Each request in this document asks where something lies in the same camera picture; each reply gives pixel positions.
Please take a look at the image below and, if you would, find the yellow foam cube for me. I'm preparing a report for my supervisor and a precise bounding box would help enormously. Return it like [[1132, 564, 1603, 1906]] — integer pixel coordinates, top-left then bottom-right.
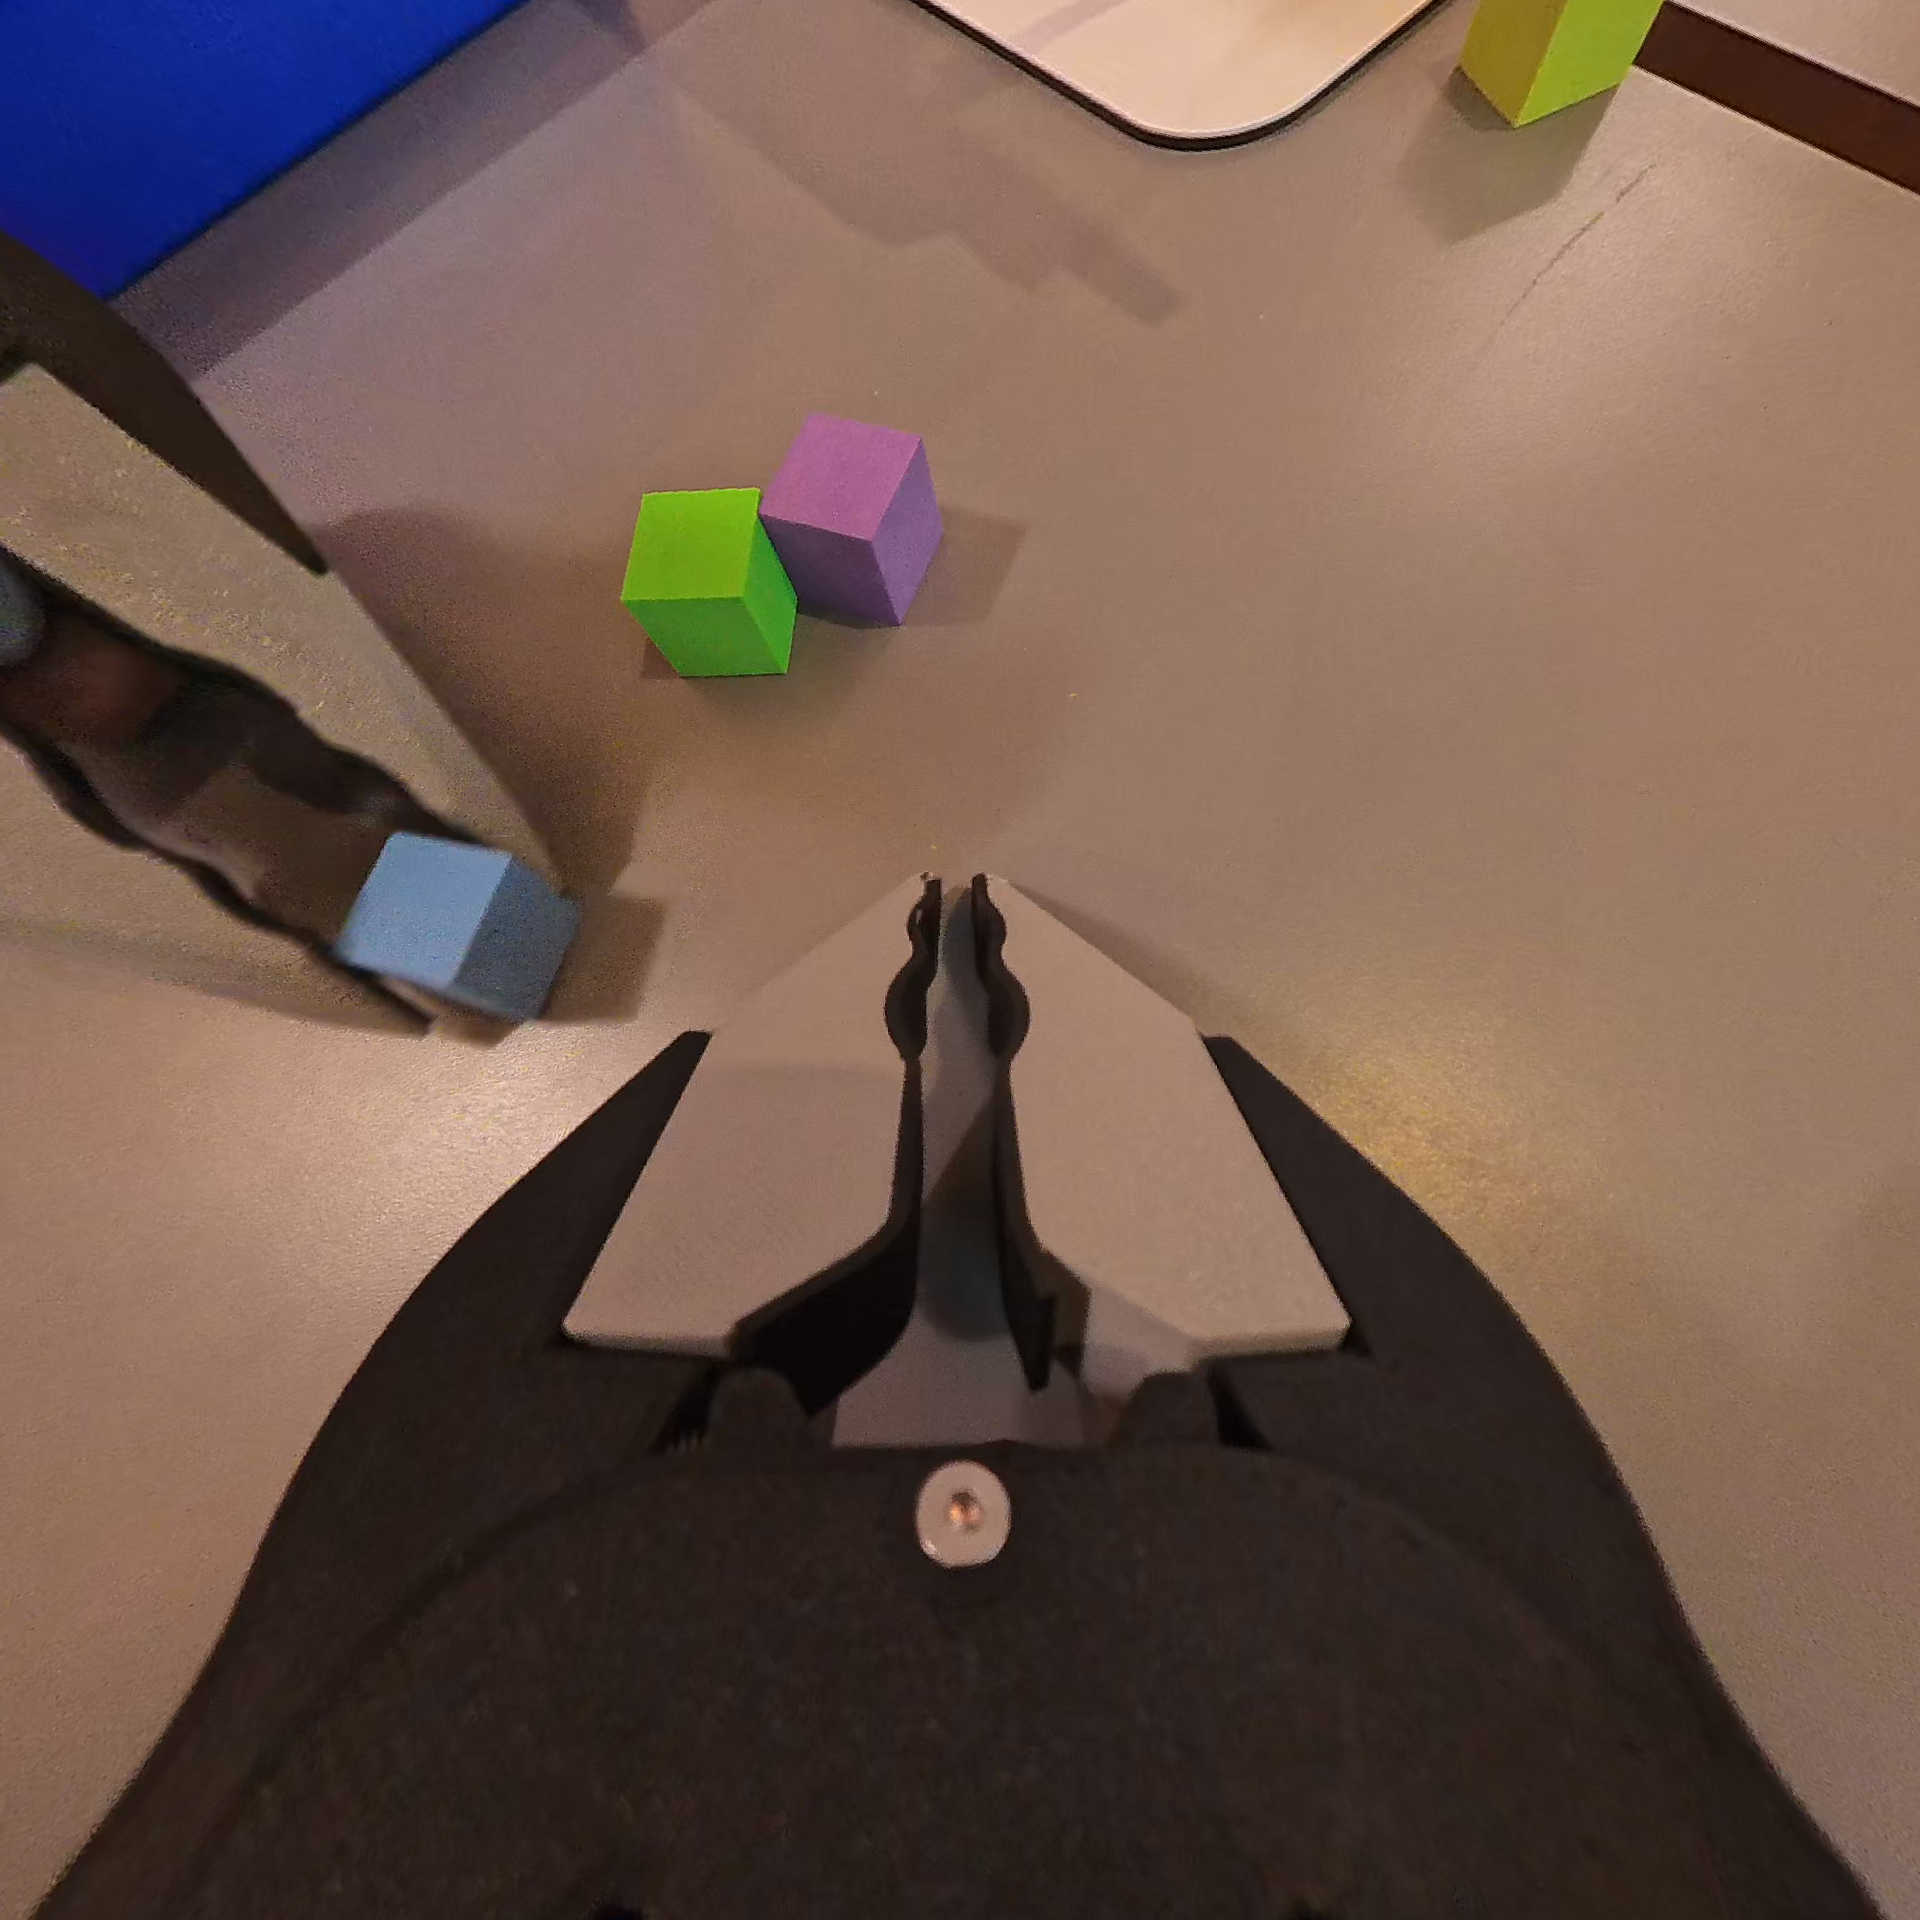
[[1455, 0, 1665, 126]]

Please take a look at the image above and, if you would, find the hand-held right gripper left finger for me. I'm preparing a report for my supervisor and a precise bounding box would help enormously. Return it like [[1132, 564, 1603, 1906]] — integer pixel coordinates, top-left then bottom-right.
[[565, 873, 945, 1416]]

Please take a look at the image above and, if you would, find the blue plastic bin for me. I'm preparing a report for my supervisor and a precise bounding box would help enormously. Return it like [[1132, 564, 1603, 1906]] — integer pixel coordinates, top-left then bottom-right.
[[0, 0, 530, 300]]

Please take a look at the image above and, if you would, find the green foam cube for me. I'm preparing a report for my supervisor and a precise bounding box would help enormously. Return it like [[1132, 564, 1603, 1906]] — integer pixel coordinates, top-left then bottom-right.
[[621, 490, 795, 680]]

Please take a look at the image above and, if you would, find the blue foam cube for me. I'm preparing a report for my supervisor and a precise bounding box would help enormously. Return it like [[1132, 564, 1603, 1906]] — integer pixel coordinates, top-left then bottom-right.
[[332, 835, 582, 1024]]

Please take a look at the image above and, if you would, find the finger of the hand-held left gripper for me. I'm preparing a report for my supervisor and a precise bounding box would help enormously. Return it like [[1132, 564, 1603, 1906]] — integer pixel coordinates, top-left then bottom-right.
[[0, 366, 565, 892], [0, 663, 439, 1034]]

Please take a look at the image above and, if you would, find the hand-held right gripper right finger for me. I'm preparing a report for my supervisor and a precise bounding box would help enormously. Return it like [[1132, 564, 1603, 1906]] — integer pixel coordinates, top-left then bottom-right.
[[970, 873, 1349, 1397]]

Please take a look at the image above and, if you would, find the purple foam cube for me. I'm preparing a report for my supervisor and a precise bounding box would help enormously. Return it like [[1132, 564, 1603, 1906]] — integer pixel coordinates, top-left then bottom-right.
[[758, 419, 945, 629]]

